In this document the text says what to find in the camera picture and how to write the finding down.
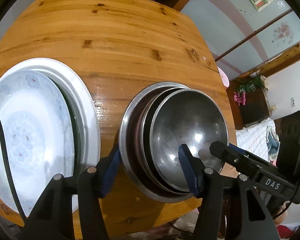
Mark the white blue patterned plate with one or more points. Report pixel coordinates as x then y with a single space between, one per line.
38 133

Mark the person's right hand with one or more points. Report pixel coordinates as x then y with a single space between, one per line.
281 216

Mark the pink round stool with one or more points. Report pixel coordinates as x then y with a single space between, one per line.
224 78

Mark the wooden round table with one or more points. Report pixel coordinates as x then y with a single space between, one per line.
118 48

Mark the pink toy on cabinet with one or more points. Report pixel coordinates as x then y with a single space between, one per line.
240 98

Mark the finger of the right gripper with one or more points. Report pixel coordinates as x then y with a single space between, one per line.
243 161

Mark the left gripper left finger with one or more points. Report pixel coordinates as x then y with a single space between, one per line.
107 169

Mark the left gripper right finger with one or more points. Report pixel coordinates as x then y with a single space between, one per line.
192 168

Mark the small steel bowl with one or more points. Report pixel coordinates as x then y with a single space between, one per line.
186 116

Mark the dark wooden side cabinet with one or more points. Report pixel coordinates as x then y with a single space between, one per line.
255 110

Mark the white checkered bedding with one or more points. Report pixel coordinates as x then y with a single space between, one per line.
260 139

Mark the large steel bowl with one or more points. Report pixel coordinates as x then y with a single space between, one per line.
127 148

